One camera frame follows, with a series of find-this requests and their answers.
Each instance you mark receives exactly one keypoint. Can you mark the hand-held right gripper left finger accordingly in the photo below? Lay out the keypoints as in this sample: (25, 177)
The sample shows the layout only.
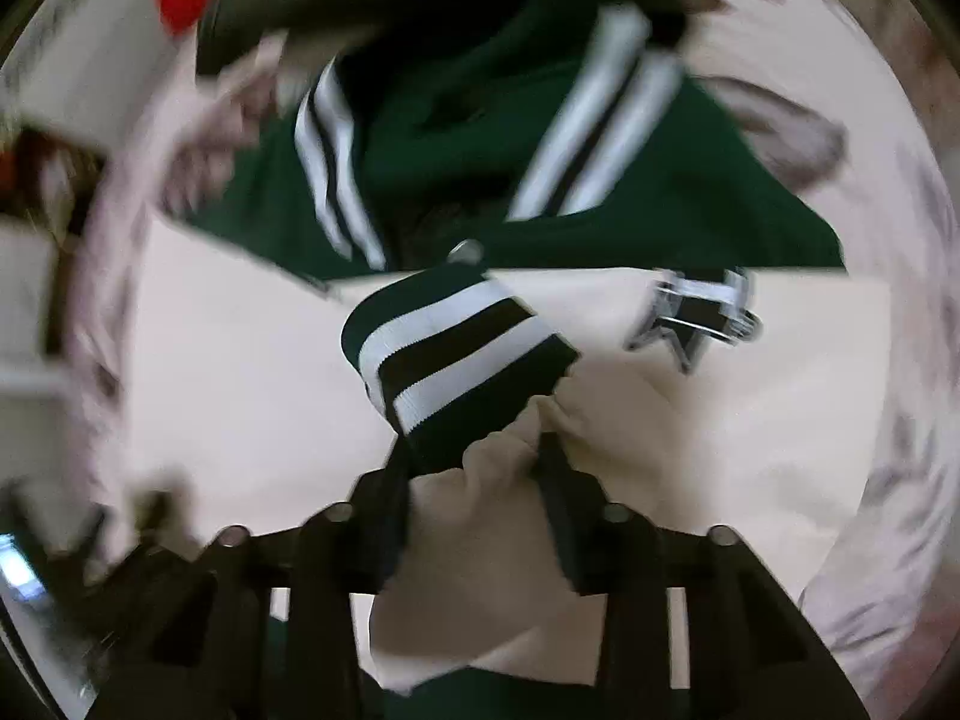
(379, 525)

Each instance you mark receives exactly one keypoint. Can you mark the white wardrobe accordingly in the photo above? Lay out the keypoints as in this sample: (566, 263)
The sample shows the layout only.
(82, 67)

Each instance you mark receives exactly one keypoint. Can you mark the green and cream varsity jacket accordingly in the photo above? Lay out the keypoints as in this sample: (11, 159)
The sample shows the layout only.
(675, 405)

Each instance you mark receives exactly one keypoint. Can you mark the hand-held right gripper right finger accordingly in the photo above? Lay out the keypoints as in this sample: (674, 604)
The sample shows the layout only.
(570, 532)

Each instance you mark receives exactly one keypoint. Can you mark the leaf-patterned fleece blanket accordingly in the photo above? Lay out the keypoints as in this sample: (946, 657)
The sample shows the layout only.
(885, 165)

